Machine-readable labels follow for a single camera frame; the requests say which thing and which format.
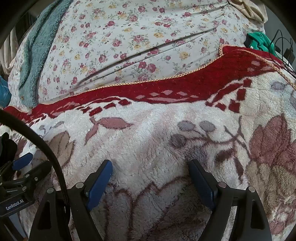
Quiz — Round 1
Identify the beige cloth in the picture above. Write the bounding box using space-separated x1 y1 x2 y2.
228 0 269 23

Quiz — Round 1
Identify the blue bag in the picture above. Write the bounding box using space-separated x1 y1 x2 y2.
0 76 12 109

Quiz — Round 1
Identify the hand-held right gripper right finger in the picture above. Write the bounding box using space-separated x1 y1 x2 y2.
187 159 273 241

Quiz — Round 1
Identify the teal fleece blanket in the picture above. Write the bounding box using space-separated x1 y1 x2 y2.
20 0 73 108

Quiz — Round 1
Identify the thick black cable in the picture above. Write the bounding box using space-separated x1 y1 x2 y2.
0 109 71 232

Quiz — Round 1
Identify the beige curtain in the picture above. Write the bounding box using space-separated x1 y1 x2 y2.
0 22 30 77

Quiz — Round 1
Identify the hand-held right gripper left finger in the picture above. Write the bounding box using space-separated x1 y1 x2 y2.
28 159 114 241

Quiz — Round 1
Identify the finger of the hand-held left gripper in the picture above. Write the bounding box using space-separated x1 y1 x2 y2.
0 152 33 180
0 161 53 194

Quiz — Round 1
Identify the floral bedsheet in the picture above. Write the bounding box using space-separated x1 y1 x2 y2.
8 0 266 109

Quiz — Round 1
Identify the red and white plush blanket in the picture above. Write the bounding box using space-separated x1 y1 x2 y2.
0 44 296 241

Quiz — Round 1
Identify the green cloth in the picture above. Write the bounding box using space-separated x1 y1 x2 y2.
245 32 281 57

